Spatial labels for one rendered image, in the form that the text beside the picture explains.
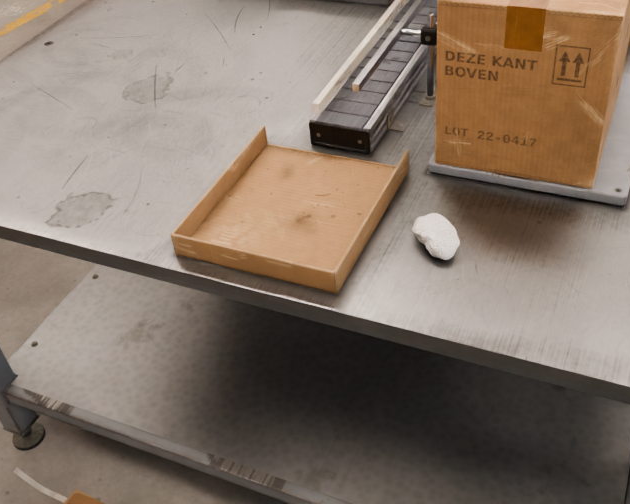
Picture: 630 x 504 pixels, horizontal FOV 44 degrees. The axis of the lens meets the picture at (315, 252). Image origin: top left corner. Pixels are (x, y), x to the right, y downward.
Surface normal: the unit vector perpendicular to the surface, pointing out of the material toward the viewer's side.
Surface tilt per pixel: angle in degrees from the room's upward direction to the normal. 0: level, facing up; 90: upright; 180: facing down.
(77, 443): 0
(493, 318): 0
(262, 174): 0
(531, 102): 90
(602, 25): 90
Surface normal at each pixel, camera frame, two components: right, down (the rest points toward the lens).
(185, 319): -0.08, -0.75
